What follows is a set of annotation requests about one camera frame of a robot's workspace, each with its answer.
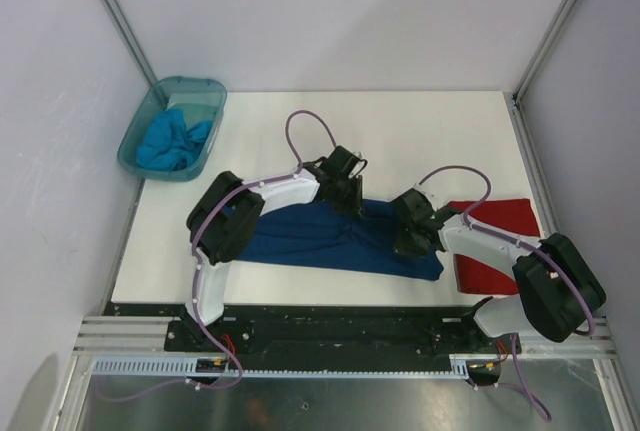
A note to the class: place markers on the light blue crumpled t-shirt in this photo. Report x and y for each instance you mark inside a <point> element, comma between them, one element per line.
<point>169,144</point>

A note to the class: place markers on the teal plastic bin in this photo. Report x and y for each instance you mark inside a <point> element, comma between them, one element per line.
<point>199,98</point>

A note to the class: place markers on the grey slotted cable duct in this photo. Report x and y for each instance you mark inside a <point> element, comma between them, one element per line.
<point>209,367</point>

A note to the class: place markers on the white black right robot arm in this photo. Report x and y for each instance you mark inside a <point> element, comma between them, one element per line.
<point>557,290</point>

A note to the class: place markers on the aluminium frame post right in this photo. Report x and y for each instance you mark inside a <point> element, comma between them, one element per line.
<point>550,38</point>

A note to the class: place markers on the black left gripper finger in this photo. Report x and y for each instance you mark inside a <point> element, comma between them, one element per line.
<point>356,187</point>
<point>343,206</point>

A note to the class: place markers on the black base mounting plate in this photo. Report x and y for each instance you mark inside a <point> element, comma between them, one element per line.
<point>354,338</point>

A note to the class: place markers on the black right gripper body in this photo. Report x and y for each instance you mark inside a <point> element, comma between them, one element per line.
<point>406,243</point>

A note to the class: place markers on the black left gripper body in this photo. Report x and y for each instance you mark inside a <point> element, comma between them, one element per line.
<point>345,188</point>

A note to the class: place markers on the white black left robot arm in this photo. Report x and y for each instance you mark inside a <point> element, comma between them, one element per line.
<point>225,218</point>

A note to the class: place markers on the dark blue t-shirt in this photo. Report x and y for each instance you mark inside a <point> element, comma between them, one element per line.
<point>315,235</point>

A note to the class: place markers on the aluminium frame post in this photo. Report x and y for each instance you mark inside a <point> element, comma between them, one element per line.
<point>550,38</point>
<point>121,23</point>

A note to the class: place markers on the aluminium frame post left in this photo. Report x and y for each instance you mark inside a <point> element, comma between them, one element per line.
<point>121,23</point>

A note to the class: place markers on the folded red t-shirt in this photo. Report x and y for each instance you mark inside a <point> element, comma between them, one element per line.
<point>476,278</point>

